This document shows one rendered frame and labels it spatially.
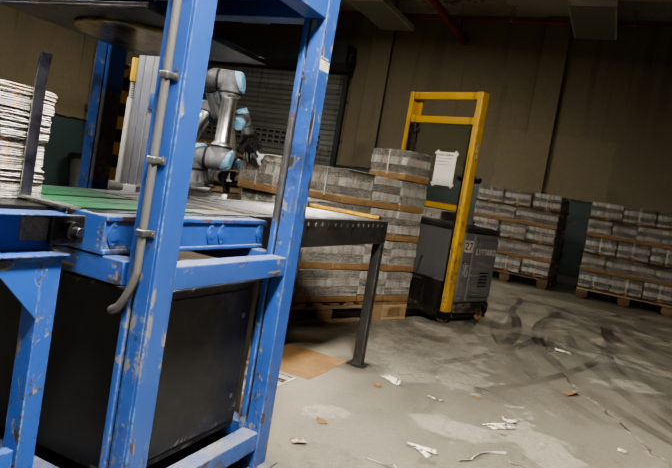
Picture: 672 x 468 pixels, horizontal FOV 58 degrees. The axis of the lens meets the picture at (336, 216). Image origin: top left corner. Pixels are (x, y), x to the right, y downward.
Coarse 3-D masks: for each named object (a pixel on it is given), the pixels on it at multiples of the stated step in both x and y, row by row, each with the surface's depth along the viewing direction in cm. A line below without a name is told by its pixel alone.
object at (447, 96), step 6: (420, 96) 514; (426, 96) 509; (432, 96) 504; (438, 96) 500; (444, 96) 495; (450, 96) 491; (456, 96) 486; (462, 96) 482; (468, 96) 478; (474, 96) 474
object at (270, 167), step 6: (264, 156) 377; (270, 156) 372; (276, 156) 367; (264, 162) 376; (270, 162) 371; (276, 162) 367; (264, 168) 375; (270, 168) 370; (276, 168) 367; (264, 174) 373; (270, 174) 369; (276, 174) 368; (258, 180) 378; (264, 180) 373; (270, 180) 369; (276, 180) 369; (270, 192) 368
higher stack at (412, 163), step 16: (384, 160) 464; (400, 160) 452; (416, 160) 454; (400, 192) 449; (416, 192) 459; (400, 224) 452; (416, 224) 465; (400, 256) 457; (400, 272) 460; (384, 288) 452; (400, 288) 463; (384, 304) 453; (400, 304) 466
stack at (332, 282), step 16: (256, 192) 384; (352, 208) 416; (368, 208) 426; (304, 256) 393; (320, 256) 403; (336, 256) 413; (352, 256) 423; (368, 256) 433; (384, 256) 445; (304, 272) 394; (320, 272) 404; (336, 272) 415; (352, 272) 426; (384, 272) 448; (304, 288) 396; (320, 288) 406; (336, 288) 418; (352, 288) 428; (256, 304) 373; (304, 304) 399; (320, 304) 408; (336, 304) 419; (352, 304) 430; (304, 320) 401; (320, 320) 411; (336, 320) 421; (352, 320) 432
